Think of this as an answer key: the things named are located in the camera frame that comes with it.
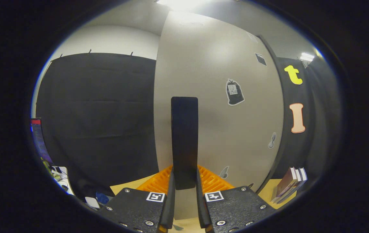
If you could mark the small blue object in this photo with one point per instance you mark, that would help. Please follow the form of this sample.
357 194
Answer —
102 198

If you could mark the computer monitor screen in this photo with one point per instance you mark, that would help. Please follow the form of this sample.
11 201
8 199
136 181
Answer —
40 142

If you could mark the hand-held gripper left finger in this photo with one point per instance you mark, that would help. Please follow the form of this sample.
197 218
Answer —
168 207

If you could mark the small white box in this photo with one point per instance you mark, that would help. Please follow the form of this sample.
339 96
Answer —
92 202

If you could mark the black backdrop cloth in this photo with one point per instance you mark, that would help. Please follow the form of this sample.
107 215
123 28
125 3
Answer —
100 113

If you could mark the book with tan spine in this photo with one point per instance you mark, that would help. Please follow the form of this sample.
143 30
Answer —
298 174

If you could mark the white cluttered desk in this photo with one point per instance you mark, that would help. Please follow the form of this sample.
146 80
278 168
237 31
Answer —
62 179

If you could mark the beige cabinet door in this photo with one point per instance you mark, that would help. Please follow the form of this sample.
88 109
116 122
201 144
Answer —
210 136

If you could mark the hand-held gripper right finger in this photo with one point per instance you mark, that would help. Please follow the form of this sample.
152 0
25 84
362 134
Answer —
202 207

